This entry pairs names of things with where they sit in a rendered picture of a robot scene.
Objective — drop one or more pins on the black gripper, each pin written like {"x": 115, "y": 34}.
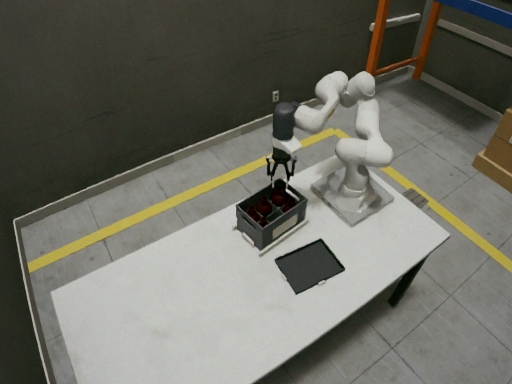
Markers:
{"x": 280, "y": 157}

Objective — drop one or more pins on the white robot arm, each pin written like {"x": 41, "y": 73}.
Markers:
{"x": 352, "y": 152}

